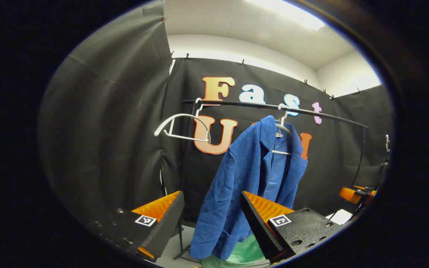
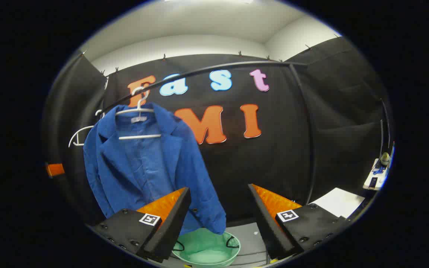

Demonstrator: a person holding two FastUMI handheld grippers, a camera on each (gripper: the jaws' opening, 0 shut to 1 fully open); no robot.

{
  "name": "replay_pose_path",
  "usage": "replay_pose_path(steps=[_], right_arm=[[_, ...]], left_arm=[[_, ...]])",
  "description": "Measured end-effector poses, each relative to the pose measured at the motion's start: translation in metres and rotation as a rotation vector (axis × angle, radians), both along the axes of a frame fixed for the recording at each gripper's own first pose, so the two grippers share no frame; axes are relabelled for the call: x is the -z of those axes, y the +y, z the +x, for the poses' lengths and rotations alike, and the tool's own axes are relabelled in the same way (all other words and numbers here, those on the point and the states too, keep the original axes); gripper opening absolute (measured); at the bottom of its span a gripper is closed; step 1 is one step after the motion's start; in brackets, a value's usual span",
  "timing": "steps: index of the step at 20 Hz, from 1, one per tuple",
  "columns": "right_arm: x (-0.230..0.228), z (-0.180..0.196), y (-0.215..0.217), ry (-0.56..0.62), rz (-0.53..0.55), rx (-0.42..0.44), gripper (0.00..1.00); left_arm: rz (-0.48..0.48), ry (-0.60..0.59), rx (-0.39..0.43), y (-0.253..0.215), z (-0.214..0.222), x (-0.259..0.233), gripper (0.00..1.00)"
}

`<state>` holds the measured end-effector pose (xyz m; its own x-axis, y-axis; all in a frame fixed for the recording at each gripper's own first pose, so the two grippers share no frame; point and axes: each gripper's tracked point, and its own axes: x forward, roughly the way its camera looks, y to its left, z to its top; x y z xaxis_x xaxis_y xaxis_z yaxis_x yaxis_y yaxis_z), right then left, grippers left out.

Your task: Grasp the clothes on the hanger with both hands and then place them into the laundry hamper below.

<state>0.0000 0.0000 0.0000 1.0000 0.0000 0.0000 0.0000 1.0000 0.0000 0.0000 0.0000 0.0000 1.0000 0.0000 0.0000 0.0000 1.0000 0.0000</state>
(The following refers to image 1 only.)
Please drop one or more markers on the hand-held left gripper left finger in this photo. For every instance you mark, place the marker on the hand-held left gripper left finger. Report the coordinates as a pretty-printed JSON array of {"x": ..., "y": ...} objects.
[{"x": 166, "y": 227}]

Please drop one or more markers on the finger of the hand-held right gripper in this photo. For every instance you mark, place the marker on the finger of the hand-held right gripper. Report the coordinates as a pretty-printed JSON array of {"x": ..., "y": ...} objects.
[{"x": 348, "y": 194}]

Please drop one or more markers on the green laundry hamper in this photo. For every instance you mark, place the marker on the green laundry hamper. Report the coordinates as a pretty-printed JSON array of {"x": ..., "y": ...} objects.
[{"x": 248, "y": 253}]

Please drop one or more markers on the blue knit jacket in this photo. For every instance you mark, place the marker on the blue knit jacket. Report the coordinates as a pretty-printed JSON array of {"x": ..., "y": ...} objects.
[{"x": 237, "y": 178}]

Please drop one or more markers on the black metal clothes rack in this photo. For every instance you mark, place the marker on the black metal clothes rack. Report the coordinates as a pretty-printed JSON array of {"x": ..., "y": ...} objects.
[{"x": 244, "y": 105}]

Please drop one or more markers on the white plastic hanger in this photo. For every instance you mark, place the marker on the white plastic hanger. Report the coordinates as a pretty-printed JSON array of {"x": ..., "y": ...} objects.
[
  {"x": 282, "y": 152},
  {"x": 186, "y": 114}
]

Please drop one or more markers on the black backdrop cloth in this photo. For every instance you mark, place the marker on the black backdrop cloth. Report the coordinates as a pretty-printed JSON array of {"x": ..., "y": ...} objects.
[{"x": 106, "y": 130}]

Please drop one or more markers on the ceiling light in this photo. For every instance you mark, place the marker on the ceiling light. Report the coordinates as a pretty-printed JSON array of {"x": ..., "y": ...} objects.
[{"x": 292, "y": 13}]

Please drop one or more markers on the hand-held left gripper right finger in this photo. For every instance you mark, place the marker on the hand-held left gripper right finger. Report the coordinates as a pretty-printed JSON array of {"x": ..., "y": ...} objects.
[{"x": 255, "y": 223}]

